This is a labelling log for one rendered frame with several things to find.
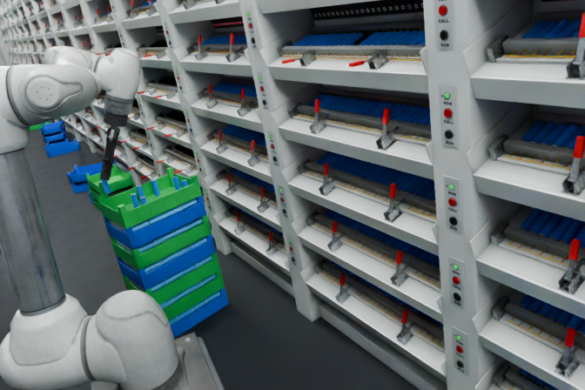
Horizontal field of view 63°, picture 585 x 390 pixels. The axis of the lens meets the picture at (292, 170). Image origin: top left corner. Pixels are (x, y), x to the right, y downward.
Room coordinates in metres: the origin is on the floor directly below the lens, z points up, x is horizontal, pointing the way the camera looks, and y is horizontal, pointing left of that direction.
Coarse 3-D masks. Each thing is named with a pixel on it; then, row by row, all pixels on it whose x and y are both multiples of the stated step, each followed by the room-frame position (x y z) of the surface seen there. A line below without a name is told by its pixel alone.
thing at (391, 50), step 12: (288, 48) 1.42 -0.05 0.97; (300, 48) 1.37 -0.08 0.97; (312, 48) 1.33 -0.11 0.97; (324, 48) 1.28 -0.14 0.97; (336, 48) 1.24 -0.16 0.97; (348, 48) 1.20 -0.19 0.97; (360, 48) 1.16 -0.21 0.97; (372, 48) 1.13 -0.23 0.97; (384, 48) 1.09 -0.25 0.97; (396, 48) 1.06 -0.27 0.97; (408, 48) 1.03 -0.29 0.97; (420, 48) 1.00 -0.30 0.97; (408, 60) 1.01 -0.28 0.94; (420, 60) 0.98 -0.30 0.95
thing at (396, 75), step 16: (368, 16) 1.31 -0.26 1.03; (384, 16) 1.25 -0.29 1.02; (400, 16) 1.20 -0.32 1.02; (416, 16) 1.16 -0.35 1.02; (288, 32) 1.49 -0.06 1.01; (304, 32) 1.52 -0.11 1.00; (272, 48) 1.46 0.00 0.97; (272, 64) 1.43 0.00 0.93; (288, 64) 1.37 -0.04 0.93; (320, 64) 1.25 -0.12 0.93; (336, 64) 1.20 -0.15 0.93; (384, 64) 1.07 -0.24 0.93; (400, 64) 1.03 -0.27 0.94; (416, 64) 0.99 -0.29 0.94; (288, 80) 1.38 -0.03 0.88; (304, 80) 1.31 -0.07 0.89; (320, 80) 1.25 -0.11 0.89; (336, 80) 1.19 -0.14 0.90; (352, 80) 1.14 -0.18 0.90; (368, 80) 1.08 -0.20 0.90; (384, 80) 1.04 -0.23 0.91; (400, 80) 1.00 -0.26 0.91; (416, 80) 0.96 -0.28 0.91
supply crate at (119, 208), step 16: (192, 176) 1.64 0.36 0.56; (128, 192) 1.68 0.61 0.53; (144, 192) 1.71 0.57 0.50; (160, 192) 1.73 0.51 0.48; (176, 192) 1.58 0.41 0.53; (192, 192) 1.62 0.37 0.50; (112, 208) 1.63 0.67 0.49; (128, 208) 1.63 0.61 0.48; (144, 208) 1.50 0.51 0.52; (160, 208) 1.54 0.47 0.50; (128, 224) 1.46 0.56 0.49
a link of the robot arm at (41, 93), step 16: (32, 64) 1.06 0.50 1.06; (48, 64) 1.09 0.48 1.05; (64, 64) 1.09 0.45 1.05; (16, 80) 1.02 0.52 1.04; (32, 80) 0.99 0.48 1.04; (48, 80) 0.99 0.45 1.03; (64, 80) 1.01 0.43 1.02; (80, 80) 1.06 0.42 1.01; (16, 96) 1.00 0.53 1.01; (32, 96) 0.98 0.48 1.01; (48, 96) 0.98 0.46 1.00; (64, 96) 1.00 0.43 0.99; (80, 96) 1.05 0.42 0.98; (16, 112) 1.01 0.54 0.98; (32, 112) 1.01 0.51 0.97; (48, 112) 0.99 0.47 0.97; (64, 112) 1.02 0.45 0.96
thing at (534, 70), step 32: (544, 0) 0.90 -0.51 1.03; (576, 0) 0.85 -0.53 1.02; (512, 32) 0.91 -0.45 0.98; (544, 32) 0.84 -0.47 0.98; (576, 32) 0.79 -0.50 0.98; (480, 64) 0.86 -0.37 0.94; (512, 64) 0.82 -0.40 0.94; (544, 64) 0.77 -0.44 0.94; (576, 64) 0.70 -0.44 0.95; (480, 96) 0.84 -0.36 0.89; (512, 96) 0.79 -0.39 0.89; (544, 96) 0.74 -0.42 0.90; (576, 96) 0.69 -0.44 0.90
